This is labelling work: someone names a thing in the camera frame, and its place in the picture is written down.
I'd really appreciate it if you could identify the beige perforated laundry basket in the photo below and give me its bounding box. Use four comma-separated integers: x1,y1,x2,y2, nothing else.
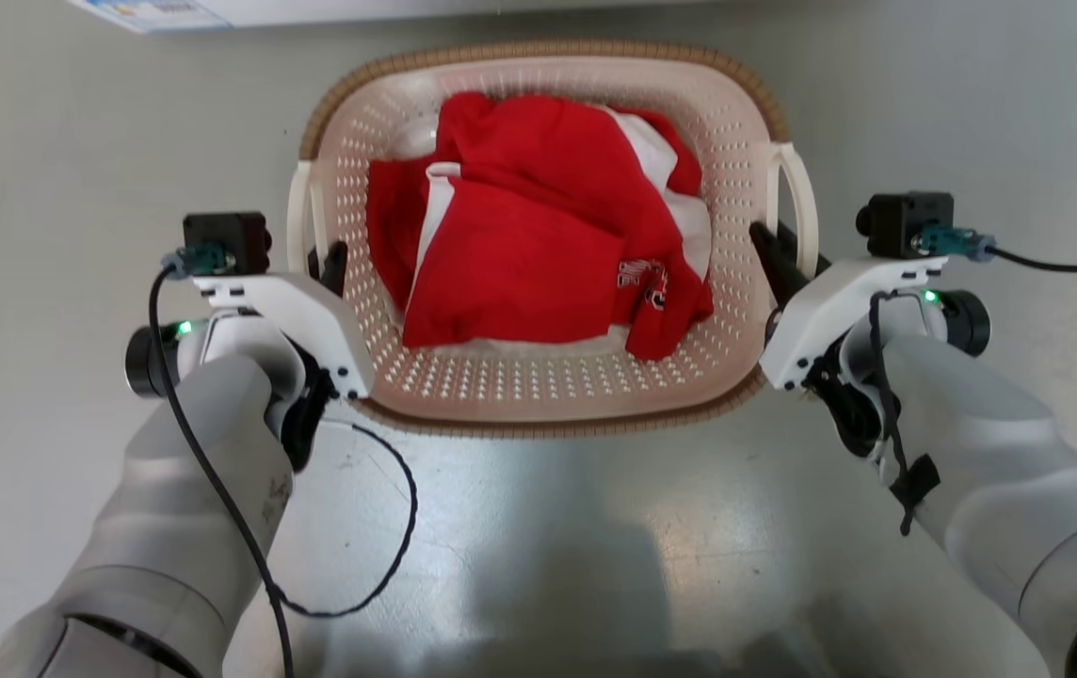
286,40,820,440

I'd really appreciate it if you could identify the blue energy label sticker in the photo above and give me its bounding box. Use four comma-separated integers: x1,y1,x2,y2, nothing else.
68,0,233,35

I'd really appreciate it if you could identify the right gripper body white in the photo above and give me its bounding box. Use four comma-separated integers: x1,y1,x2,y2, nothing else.
759,256,950,462

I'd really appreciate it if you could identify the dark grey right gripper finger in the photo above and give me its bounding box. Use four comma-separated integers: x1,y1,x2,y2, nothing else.
749,221,812,308
777,221,832,277

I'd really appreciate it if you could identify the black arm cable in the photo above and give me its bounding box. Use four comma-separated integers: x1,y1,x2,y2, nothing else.
149,264,419,678
867,290,942,538

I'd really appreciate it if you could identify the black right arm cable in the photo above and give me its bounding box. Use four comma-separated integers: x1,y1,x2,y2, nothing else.
867,290,942,538

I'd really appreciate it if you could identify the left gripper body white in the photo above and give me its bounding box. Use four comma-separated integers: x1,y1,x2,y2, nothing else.
192,272,376,472

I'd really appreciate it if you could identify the black right camera cable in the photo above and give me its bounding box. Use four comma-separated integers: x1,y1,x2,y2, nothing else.
984,245,1077,275

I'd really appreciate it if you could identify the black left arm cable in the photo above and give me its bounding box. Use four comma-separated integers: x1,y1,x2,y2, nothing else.
149,264,419,678

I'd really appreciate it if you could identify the red and white garment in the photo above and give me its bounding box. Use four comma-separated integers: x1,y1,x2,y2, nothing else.
366,91,715,362

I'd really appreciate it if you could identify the white washing machine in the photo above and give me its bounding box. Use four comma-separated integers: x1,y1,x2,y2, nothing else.
68,0,690,35

